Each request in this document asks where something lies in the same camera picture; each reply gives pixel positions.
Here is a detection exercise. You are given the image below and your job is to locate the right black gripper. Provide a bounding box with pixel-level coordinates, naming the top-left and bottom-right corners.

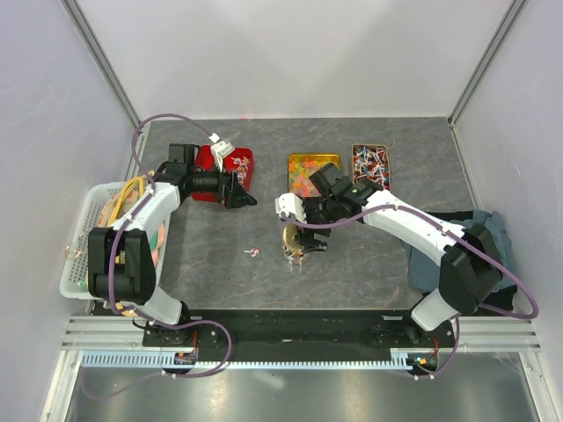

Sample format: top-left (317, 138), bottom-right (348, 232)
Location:
top-left (295, 196), bottom-right (340, 253)

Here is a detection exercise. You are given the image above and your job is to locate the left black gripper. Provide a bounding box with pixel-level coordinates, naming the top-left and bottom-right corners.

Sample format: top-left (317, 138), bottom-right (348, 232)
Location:
top-left (186, 156), bottom-right (256, 209)

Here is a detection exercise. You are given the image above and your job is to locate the round wooden jar lid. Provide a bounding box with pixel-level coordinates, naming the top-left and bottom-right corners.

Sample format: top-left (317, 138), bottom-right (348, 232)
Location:
top-left (281, 223), bottom-right (303, 252)

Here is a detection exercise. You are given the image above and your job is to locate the clear glass jar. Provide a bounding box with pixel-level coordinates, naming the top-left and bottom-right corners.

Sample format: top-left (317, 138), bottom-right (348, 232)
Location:
top-left (283, 246), bottom-right (311, 266)

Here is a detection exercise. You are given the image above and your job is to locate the red candy tray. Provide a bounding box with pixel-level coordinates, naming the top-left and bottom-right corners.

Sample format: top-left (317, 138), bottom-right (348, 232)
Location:
top-left (194, 145), bottom-right (254, 203)

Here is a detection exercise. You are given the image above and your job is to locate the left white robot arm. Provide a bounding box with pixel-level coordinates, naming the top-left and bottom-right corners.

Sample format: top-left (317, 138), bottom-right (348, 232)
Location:
top-left (87, 142), bottom-right (257, 346)

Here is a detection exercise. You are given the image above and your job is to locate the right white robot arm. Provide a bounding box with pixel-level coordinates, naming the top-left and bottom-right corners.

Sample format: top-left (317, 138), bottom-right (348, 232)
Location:
top-left (276, 164), bottom-right (502, 346)

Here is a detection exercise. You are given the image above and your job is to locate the stray swirl lollipop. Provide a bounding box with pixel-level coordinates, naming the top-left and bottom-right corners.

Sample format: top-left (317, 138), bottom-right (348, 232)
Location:
top-left (244, 248), bottom-right (260, 258)

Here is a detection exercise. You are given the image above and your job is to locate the gold gummy tin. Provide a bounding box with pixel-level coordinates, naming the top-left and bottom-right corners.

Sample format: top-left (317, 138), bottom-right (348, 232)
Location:
top-left (288, 153), bottom-right (341, 198)

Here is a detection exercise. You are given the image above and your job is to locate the yellow clothes hanger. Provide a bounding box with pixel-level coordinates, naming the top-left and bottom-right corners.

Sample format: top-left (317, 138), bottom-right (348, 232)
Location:
top-left (98, 176), bottom-right (159, 317)

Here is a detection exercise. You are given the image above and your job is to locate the gold lollipop tin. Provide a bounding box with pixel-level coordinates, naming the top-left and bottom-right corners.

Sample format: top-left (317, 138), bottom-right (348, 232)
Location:
top-left (352, 144), bottom-right (391, 190)

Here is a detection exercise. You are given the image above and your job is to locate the patterned pink cloth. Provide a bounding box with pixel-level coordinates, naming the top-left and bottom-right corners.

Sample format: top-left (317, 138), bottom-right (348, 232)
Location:
top-left (85, 188), bottom-right (168, 294)

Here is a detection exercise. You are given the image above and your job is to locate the folded blue-grey cloth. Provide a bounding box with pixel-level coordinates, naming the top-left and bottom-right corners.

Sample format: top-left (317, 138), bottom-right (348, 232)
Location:
top-left (401, 209), bottom-right (515, 293)

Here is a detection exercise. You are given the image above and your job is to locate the white plastic basket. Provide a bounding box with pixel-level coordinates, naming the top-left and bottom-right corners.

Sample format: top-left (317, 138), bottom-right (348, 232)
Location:
top-left (60, 182), bottom-right (181, 322)

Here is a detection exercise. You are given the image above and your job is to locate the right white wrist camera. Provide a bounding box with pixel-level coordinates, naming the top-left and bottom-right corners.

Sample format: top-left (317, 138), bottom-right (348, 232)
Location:
top-left (274, 193), bottom-right (307, 223)

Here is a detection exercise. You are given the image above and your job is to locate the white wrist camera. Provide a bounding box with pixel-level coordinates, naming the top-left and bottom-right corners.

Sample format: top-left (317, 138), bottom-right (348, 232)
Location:
top-left (274, 193), bottom-right (307, 223)
top-left (210, 141), bottom-right (235, 171)

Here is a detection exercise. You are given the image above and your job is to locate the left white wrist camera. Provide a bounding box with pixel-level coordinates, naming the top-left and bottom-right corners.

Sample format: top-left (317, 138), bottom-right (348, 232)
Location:
top-left (210, 141), bottom-right (235, 171)

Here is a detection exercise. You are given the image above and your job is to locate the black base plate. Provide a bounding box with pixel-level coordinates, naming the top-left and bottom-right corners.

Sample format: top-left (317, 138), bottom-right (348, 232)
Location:
top-left (143, 309), bottom-right (455, 360)

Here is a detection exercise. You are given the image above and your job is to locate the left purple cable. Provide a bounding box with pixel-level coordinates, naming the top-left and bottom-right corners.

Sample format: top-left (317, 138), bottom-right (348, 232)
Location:
top-left (78, 113), bottom-right (232, 400)

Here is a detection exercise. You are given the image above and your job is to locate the purple cable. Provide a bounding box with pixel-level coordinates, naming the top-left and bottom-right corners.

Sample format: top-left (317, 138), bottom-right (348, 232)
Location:
top-left (279, 204), bottom-right (540, 382)
top-left (78, 113), bottom-right (232, 400)

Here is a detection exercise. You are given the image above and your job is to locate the grey slotted cable duct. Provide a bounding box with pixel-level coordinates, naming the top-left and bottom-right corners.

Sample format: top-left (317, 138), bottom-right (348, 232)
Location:
top-left (81, 351), bottom-right (413, 371)

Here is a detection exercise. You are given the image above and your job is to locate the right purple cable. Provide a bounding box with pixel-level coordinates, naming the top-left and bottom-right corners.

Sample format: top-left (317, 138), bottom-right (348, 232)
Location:
top-left (279, 204), bottom-right (540, 382)

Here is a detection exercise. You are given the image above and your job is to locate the aluminium frame rail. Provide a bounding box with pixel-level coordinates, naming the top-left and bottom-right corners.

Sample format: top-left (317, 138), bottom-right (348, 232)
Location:
top-left (62, 316), bottom-right (541, 353)

